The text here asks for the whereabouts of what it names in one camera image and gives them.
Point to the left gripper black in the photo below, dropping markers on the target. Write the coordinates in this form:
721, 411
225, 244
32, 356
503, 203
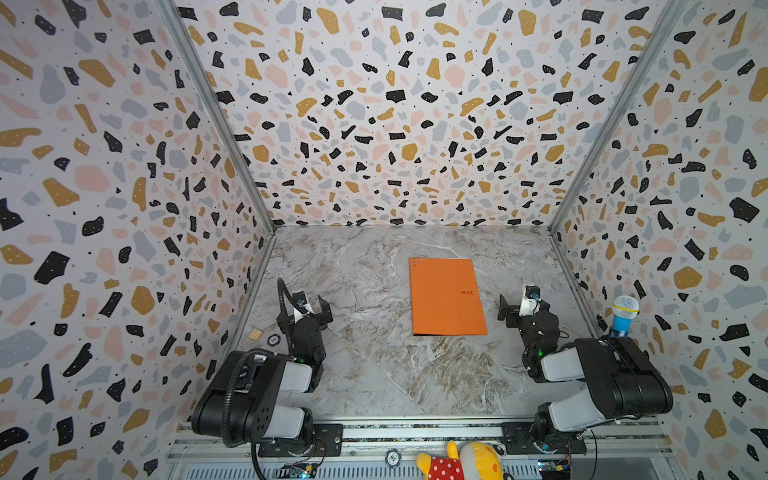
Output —
315, 319

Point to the orange folder black inside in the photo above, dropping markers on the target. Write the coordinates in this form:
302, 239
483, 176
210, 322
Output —
445, 298

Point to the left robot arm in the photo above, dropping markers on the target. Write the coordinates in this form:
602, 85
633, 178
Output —
240, 406

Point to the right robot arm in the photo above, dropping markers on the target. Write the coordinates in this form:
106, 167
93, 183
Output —
620, 381

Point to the blue toy microphone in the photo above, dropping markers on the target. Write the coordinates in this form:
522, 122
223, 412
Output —
625, 308

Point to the green circuit board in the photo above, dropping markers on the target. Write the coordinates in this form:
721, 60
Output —
297, 471

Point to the yellow red plush toy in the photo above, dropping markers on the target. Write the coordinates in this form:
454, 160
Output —
475, 460

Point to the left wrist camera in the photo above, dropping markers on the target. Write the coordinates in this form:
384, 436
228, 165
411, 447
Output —
300, 305

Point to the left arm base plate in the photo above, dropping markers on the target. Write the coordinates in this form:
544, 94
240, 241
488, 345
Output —
324, 440

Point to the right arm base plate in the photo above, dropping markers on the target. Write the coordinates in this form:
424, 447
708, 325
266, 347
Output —
531, 438

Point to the round white badge on rail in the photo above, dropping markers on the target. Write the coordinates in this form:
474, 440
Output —
393, 458

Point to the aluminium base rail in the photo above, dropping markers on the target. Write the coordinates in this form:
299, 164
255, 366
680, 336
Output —
626, 449

